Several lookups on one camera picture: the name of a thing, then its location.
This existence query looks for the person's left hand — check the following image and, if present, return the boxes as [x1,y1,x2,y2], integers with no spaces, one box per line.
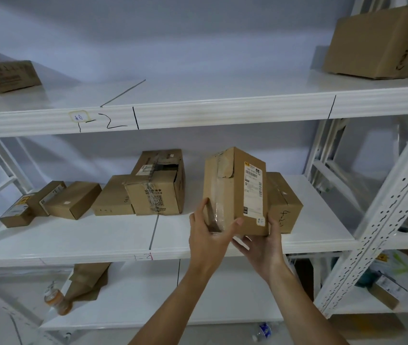
[188,197,244,274]

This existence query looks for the person's right hand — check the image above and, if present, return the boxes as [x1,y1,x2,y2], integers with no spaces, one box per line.
[231,215,288,283]

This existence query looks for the tall cardboard box white label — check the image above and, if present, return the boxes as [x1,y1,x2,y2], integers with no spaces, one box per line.
[203,146,269,237]

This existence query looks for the person's right forearm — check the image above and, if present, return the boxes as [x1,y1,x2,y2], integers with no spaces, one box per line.
[266,261,350,345]

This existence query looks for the person's left forearm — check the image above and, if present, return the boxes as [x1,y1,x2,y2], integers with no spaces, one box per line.
[128,260,223,345]

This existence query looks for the cardboard box with handwriting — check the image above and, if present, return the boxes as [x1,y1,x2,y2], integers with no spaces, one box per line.
[266,172,304,235]

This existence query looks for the torn taped cardboard box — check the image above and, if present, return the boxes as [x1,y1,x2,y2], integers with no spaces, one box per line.
[124,170,185,217]

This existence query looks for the cardboard box with open flap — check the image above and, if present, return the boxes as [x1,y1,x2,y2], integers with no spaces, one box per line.
[131,149,184,177]

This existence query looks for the teal packet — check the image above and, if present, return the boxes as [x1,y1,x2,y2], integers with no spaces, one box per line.
[354,266,378,288]

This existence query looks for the clear plastic water bottle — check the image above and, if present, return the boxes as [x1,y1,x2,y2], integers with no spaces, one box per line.
[252,321,281,343]

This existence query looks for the white perforated shelving unit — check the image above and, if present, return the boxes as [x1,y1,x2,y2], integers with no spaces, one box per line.
[304,115,408,319]

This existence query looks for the white metal shelving unit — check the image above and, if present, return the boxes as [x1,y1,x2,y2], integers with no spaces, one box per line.
[0,43,408,345]

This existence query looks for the plain flat cardboard box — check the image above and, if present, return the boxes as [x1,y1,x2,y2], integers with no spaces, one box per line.
[91,175,135,217]

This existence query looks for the small box with white sticker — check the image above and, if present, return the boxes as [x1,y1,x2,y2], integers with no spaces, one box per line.
[367,272,408,311]

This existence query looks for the brown paper bag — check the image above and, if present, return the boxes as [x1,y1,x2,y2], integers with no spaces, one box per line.
[62,262,111,303]

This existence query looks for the small plain brown box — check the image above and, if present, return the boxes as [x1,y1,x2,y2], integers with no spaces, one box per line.
[42,181,103,220]

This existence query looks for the small box with dark label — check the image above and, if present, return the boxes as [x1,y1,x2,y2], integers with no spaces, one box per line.
[28,180,67,217]

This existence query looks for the orange bottle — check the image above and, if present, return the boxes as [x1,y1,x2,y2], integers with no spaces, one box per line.
[44,282,74,316]

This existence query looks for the white sticker label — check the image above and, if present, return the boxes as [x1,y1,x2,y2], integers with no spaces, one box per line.
[68,110,90,123]

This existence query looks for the large cardboard box with scribble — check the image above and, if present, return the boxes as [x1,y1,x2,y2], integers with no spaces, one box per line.
[322,5,408,80]

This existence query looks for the small box with yellow label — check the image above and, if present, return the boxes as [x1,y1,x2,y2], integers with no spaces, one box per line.
[0,197,36,229]

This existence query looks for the printed flat cardboard box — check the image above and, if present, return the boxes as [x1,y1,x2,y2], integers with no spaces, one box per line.
[0,60,43,95]

